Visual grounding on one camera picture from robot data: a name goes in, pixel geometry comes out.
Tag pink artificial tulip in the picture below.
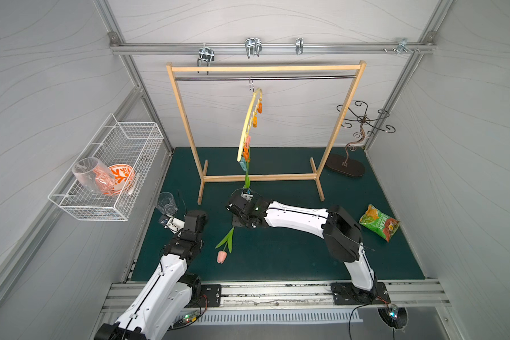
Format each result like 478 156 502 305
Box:
215 227 235 264

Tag teal clothespin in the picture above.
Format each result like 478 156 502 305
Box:
239 157 249 173

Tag orange artificial tulip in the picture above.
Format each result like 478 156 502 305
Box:
244 163 251 188

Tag yellow clip hanger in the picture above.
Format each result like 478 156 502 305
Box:
237 80 264 162

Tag pink clothespin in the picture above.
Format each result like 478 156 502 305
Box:
244 135 251 149

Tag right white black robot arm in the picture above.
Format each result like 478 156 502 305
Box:
225 189 390 305

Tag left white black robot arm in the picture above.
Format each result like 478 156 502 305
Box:
94 210 208 339

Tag wooden clothes rack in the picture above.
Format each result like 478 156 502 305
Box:
166 60 367 205

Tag clear drinking glass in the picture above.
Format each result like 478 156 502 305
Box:
155 191 178 216

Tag green table mat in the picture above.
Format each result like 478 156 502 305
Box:
130 147 426 281

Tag orange white patterned bowl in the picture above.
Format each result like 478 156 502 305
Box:
102 164 136 196

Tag dark metal jewelry stand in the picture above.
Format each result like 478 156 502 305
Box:
325 100 396 178

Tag clear glass pitcher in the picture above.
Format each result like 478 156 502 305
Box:
72 157 115 194

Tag green snack bag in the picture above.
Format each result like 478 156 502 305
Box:
359 204 401 242

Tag metal hook left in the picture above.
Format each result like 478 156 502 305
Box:
197 45 215 67

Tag metal hook middle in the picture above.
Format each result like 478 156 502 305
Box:
245 38 262 59

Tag metal hook small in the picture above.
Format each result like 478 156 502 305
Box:
296 38 304 55

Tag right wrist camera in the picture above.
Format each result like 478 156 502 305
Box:
241 190 254 201

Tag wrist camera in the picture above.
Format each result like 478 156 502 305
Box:
159 215 184 233
241 190 254 201

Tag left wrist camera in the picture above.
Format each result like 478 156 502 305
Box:
159 215 184 233

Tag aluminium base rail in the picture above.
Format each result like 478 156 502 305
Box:
102 279 451 313

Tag white wire basket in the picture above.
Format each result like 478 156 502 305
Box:
48 114 163 222

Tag aluminium top rail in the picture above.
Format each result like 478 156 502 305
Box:
110 37 437 58

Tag metal bracket right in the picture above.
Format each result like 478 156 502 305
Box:
382 38 421 55

